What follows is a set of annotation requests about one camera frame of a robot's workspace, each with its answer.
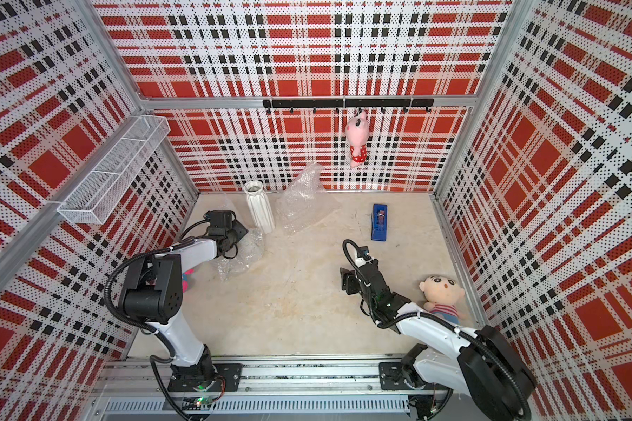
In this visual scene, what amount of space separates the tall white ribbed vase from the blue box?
1.39 ft

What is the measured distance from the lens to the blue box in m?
1.03

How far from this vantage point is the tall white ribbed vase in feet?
3.06
